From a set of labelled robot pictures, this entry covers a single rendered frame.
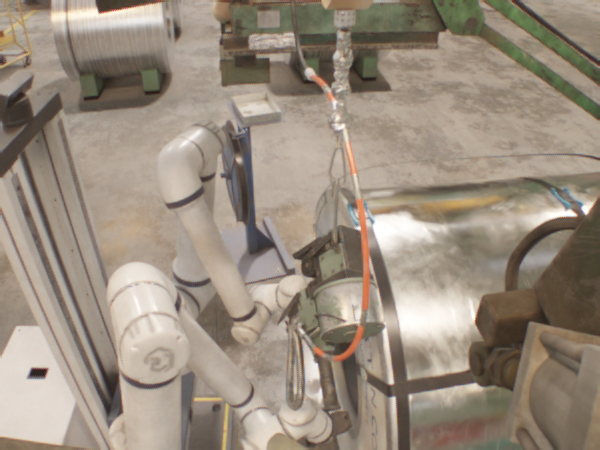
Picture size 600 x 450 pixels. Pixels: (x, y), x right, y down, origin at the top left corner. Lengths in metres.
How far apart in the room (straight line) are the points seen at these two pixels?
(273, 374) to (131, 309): 1.90
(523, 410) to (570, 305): 0.09
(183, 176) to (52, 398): 0.88
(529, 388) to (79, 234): 1.26
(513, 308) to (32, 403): 1.61
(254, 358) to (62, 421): 1.36
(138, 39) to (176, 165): 4.76
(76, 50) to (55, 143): 4.97
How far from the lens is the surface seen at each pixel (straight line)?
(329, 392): 1.16
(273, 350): 2.84
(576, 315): 0.35
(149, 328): 0.85
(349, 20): 0.89
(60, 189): 1.36
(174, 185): 1.35
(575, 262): 0.35
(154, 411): 1.01
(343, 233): 1.15
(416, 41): 1.87
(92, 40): 6.15
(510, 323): 0.41
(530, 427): 0.30
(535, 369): 0.29
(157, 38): 6.03
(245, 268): 3.33
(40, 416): 1.78
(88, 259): 1.47
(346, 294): 1.08
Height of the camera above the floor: 2.19
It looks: 36 degrees down
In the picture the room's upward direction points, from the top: straight up
